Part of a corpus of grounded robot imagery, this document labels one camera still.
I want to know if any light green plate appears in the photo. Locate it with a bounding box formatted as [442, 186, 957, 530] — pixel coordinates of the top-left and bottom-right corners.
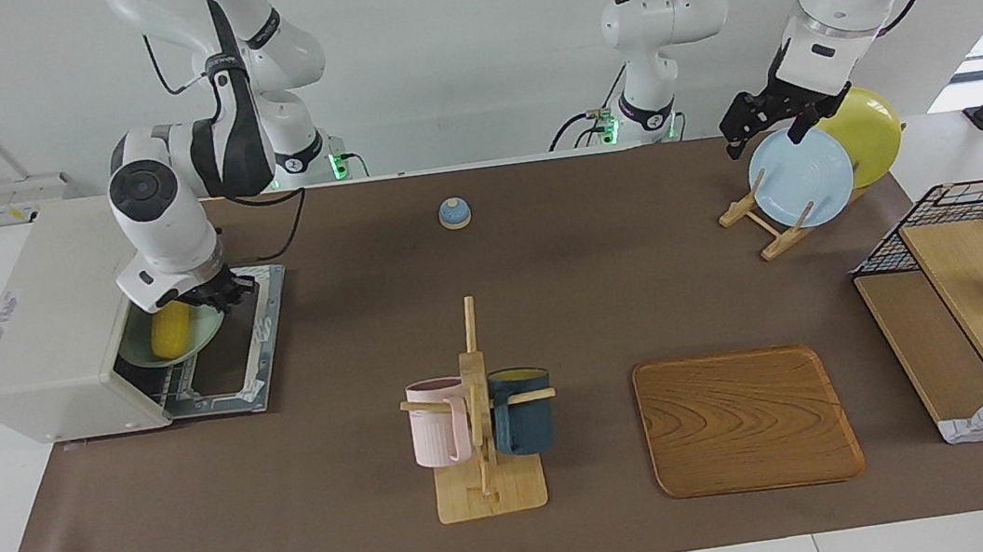
[112, 293, 232, 373]

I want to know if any yellow corn cob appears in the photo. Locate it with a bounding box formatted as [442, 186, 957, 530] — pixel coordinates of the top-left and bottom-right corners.
[146, 299, 196, 363]

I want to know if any white toaster oven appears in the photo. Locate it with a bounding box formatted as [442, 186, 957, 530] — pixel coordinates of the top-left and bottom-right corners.
[0, 173, 303, 450]

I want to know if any light blue plate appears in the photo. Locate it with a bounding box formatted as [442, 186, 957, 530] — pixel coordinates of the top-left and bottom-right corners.
[743, 121, 861, 234]

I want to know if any yellow plate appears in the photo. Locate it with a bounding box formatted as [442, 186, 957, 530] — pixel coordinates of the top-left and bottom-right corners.
[812, 81, 909, 194]

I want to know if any wooden plate rack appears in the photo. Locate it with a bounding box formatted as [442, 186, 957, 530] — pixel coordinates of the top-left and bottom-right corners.
[713, 155, 882, 267]

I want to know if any pink mug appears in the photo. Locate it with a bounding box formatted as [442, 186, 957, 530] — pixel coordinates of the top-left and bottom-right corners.
[403, 375, 476, 471]

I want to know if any brown table mat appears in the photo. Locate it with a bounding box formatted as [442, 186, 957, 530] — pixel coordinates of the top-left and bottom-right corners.
[0, 103, 983, 552]

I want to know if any small blue bell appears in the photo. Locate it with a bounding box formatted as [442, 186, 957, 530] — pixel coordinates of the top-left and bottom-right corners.
[438, 195, 474, 232]

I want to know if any brown wooden tray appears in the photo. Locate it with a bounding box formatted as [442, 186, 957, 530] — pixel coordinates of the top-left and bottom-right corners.
[631, 337, 868, 505]

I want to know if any dark blue mug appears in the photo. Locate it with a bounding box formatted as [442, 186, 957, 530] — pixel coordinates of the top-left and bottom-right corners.
[486, 364, 560, 460]

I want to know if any wooden mug tree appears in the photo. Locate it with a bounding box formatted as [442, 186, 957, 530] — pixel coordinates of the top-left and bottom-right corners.
[387, 287, 571, 528]

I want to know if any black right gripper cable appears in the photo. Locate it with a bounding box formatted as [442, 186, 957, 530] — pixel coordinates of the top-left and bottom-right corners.
[141, 16, 315, 275]

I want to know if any white wall socket box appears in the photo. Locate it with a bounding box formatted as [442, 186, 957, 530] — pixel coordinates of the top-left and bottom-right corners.
[0, 170, 82, 227]

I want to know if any black wire wooden shelf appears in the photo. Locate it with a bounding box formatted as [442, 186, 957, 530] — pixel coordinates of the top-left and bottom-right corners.
[841, 179, 983, 455]

